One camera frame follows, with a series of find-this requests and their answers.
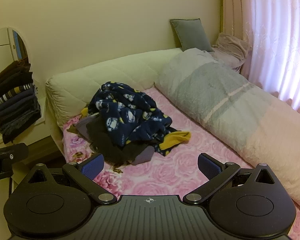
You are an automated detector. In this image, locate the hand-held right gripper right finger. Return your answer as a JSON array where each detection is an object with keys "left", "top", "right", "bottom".
[{"left": 184, "top": 152, "right": 277, "bottom": 205}]

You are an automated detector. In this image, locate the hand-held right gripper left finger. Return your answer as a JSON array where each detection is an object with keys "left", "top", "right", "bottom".
[{"left": 27, "top": 153, "right": 118, "bottom": 205}]

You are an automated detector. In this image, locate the pink rose blanket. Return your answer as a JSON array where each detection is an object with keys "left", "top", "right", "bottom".
[{"left": 62, "top": 86, "right": 300, "bottom": 240}]

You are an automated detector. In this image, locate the pink sheer curtain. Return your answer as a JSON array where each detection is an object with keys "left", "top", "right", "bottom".
[{"left": 240, "top": 0, "right": 300, "bottom": 119}]

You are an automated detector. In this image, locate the stack of folded clothes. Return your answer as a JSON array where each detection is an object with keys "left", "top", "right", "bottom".
[{"left": 0, "top": 62, "right": 42, "bottom": 144}]

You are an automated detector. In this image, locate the pink pillow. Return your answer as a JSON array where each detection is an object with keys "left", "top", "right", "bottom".
[{"left": 211, "top": 32, "right": 253, "bottom": 72}]

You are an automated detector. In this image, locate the oval mirror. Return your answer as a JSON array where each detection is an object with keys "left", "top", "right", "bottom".
[{"left": 0, "top": 27, "right": 32, "bottom": 80}]

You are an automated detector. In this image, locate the beige pleated curtain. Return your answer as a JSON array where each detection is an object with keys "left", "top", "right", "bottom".
[{"left": 219, "top": 0, "right": 243, "bottom": 41}]

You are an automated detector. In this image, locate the black garment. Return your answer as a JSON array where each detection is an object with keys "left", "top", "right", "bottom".
[{"left": 86, "top": 120, "right": 150, "bottom": 167}]

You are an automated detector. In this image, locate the grey pillow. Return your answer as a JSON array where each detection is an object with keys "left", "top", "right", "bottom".
[{"left": 169, "top": 18, "right": 213, "bottom": 53}]

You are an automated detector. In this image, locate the navy printed fleece pajama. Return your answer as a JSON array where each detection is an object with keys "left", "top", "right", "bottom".
[{"left": 80, "top": 81, "right": 192, "bottom": 157}]

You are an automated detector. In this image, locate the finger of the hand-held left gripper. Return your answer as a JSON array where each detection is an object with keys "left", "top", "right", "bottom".
[{"left": 0, "top": 142, "right": 29, "bottom": 167}]

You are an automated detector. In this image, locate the cream quilted headboard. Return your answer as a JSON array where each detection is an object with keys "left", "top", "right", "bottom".
[{"left": 45, "top": 48, "right": 185, "bottom": 132}]

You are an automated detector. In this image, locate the white bedside cabinet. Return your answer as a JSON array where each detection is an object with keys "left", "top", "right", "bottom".
[{"left": 0, "top": 97, "right": 56, "bottom": 153}]

